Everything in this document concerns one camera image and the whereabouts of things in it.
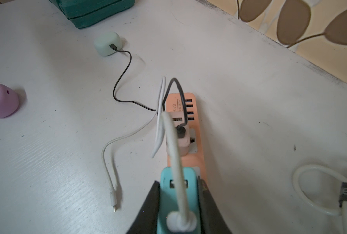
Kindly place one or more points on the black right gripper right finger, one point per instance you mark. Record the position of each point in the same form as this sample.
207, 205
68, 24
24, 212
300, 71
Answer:
211, 219

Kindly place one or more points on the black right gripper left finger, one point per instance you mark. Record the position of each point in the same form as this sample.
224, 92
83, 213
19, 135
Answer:
146, 220

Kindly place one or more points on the mint green earbuds case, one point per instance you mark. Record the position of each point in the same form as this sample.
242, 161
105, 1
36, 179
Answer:
108, 44

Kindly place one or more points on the green plastic tool case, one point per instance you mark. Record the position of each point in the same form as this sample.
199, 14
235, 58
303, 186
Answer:
85, 13

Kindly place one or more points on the pink usb charger adapter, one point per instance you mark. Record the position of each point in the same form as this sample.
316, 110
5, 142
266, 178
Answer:
183, 133

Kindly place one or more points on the pink power strip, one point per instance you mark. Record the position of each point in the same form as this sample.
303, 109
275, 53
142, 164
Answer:
191, 149

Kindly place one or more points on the purple earbuds case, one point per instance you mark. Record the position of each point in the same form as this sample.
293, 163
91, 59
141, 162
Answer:
9, 101

